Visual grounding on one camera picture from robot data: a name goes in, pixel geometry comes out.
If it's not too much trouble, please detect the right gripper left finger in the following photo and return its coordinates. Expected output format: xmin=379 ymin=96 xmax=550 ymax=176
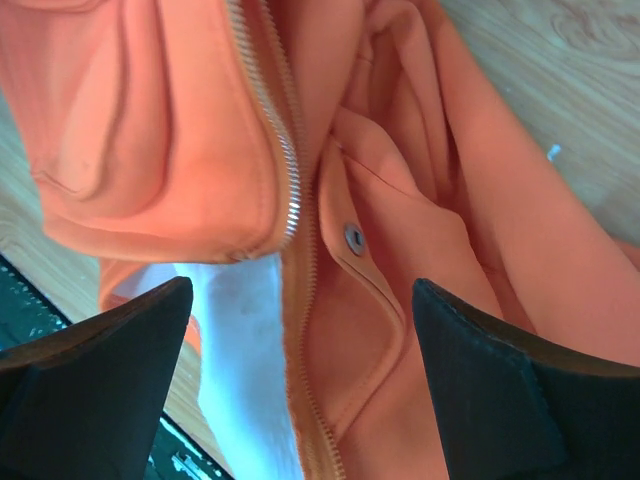
xmin=1 ymin=277 xmax=193 ymax=479

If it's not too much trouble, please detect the orange zip jacket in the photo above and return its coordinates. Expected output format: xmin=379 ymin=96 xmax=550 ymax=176
xmin=1 ymin=1 xmax=639 ymax=479

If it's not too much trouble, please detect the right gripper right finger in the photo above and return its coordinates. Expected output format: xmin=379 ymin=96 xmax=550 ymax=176
xmin=412 ymin=279 xmax=639 ymax=479

